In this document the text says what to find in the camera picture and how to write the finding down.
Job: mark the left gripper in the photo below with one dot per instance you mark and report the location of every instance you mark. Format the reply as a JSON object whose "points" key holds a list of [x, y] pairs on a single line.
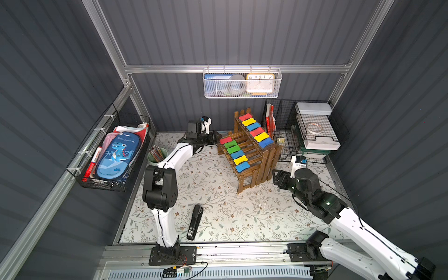
{"points": [[213, 138]]}

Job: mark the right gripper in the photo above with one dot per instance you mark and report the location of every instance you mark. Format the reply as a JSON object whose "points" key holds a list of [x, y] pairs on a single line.
{"points": [[280, 179]]}

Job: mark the blue eraser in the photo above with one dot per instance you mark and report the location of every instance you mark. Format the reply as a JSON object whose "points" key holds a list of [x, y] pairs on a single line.
{"points": [[266, 142], [242, 166], [237, 154]]}

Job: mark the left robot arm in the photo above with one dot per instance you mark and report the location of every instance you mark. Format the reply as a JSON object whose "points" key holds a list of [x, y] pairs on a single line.
{"points": [[160, 189]]}

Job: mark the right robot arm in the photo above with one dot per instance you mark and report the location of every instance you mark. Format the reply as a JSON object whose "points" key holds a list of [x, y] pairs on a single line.
{"points": [[383, 260]]}

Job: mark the wooden two-tier shelf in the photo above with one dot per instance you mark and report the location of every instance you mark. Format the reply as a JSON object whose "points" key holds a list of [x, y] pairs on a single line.
{"points": [[262, 161]]}

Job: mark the red eraser lower tier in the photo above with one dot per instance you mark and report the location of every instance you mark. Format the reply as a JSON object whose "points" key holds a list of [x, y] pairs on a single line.
{"points": [[225, 140]]}

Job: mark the red eraser tier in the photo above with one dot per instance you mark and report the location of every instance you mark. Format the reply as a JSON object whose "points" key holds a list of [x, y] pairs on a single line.
{"points": [[245, 117], [225, 140]]}

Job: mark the green eraser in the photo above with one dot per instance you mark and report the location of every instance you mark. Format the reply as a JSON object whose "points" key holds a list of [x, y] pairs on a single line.
{"points": [[233, 149], [230, 144]]}

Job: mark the colored pencils bunch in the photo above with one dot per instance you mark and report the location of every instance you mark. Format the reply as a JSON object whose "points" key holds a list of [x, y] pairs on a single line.
{"points": [[157, 153]]}

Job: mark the yellow eraser lower tier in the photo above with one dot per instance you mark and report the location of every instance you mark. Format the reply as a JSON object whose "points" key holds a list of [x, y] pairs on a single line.
{"points": [[240, 160]]}

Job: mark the yellow eraser tier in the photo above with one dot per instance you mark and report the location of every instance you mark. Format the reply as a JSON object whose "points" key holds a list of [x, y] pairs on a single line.
{"points": [[248, 122], [240, 160]]}

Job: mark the green pencil cup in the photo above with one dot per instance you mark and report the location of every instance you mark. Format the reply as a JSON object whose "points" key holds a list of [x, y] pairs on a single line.
{"points": [[151, 160]]}

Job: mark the blue box in basket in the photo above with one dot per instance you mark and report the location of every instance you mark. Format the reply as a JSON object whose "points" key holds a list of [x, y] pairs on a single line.
{"points": [[216, 84]]}

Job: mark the yellow eraser upper tier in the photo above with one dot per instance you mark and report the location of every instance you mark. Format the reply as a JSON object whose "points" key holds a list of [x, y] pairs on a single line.
{"points": [[248, 122]]}

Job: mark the red eraser upper tier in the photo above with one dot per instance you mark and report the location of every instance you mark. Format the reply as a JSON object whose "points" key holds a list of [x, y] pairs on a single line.
{"points": [[245, 117]]}

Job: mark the white mesh hanging basket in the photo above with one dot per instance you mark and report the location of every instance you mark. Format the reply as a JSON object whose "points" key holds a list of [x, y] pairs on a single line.
{"points": [[244, 71]]}

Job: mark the blue eraser upper tier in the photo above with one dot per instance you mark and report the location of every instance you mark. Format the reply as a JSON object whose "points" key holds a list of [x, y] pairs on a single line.
{"points": [[253, 126]]}

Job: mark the tape roll on organizer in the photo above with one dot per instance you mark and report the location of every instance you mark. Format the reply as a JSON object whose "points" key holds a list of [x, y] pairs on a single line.
{"points": [[314, 128]]}

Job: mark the white box on organizer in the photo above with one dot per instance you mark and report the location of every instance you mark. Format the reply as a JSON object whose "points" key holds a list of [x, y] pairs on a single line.
{"points": [[317, 112]]}

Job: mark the clear tape roll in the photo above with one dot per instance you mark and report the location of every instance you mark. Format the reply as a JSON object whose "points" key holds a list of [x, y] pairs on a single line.
{"points": [[236, 85]]}

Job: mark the black stapler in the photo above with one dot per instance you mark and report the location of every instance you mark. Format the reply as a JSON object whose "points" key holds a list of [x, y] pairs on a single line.
{"points": [[195, 222]]}

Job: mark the yellow alarm clock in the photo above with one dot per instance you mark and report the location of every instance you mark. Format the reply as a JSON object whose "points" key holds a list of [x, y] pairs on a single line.
{"points": [[260, 83]]}

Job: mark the blue dinosaur pencil case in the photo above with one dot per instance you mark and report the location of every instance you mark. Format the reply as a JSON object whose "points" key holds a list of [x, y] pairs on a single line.
{"points": [[117, 158]]}

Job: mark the red marker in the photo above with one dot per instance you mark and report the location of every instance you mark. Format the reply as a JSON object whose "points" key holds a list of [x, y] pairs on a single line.
{"points": [[92, 164]]}

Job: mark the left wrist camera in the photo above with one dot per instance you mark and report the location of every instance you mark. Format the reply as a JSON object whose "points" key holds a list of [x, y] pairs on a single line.
{"points": [[205, 124]]}

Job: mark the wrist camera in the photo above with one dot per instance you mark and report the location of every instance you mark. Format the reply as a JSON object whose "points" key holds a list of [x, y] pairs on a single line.
{"points": [[298, 162], [205, 124]]}

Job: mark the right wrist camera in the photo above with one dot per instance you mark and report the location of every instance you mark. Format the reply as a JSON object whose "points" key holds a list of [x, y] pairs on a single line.
{"points": [[298, 162]]}

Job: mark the black wire desk organizer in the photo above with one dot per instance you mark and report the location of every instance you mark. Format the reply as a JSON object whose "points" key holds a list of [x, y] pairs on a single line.
{"points": [[287, 133]]}

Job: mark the black wire wall basket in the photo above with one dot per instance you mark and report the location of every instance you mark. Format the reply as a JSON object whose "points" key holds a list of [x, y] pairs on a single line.
{"points": [[83, 158]]}

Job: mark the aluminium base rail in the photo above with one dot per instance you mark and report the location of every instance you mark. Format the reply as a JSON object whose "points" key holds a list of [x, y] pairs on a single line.
{"points": [[276, 260]]}

